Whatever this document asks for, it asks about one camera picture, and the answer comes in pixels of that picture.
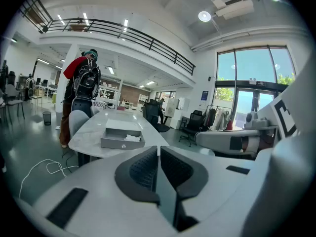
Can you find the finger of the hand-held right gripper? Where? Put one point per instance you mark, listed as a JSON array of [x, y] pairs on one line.
[[217, 139]]

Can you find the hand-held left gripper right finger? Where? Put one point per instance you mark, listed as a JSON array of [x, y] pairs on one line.
[[182, 174]]

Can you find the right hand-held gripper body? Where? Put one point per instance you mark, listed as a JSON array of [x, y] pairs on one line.
[[300, 90]]

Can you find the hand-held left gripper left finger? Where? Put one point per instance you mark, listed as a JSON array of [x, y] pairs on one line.
[[138, 174]]

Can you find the white paper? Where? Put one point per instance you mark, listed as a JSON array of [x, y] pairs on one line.
[[132, 137]]

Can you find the white box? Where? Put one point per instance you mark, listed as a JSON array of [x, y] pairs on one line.
[[122, 136]]

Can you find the clothes rack with garments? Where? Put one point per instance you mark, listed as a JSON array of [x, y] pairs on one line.
[[219, 118]]

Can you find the black office chair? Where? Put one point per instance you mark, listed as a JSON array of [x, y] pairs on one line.
[[195, 125], [154, 112]]

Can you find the large glass window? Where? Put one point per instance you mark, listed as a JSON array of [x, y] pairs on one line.
[[254, 83]]

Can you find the grey shell chair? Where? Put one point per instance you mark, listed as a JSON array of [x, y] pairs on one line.
[[77, 121], [94, 110]]

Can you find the black mesh trash bin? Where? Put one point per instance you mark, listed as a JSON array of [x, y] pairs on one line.
[[47, 118]]

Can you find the ceiling air conditioner unit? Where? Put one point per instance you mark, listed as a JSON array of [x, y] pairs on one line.
[[233, 5]]

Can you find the black balcony railing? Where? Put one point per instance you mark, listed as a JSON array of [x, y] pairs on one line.
[[148, 42]]

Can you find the round ceiling lamp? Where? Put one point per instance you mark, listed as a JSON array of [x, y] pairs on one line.
[[204, 16]]

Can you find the grey chair with black legs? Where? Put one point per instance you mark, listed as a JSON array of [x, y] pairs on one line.
[[13, 100]]

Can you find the blue wall poster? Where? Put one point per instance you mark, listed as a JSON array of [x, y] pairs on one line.
[[205, 95]]

